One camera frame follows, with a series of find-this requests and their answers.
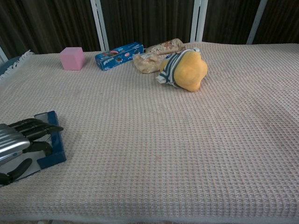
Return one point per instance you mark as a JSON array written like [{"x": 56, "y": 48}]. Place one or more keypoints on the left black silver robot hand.
[{"x": 14, "y": 142}]

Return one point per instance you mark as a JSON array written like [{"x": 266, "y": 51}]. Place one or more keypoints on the dark blue floral box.
[{"x": 54, "y": 142}]

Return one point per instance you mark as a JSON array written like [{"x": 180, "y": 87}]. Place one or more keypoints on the blue cookie box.
[{"x": 116, "y": 57}]

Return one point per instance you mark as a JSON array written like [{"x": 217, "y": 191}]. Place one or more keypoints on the pink foam cube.
[{"x": 71, "y": 58}]

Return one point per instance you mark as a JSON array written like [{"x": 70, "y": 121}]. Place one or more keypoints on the beige waffle weave tablecloth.
[{"x": 163, "y": 140}]

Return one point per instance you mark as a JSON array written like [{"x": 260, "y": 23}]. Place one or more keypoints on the clear bag of snacks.
[{"x": 146, "y": 64}]

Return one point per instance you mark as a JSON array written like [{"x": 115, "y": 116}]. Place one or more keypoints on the brown white snack bar wrapper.
[{"x": 165, "y": 46}]

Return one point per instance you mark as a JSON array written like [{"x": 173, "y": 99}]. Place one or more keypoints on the yellow plush toy striped shirt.
[{"x": 189, "y": 72}]

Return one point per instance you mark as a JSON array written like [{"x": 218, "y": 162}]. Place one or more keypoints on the white metal frame post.
[
  {"x": 255, "y": 23},
  {"x": 198, "y": 21},
  {"x": 100, "y": 23},
  {"x": 2, "y": 55}
]

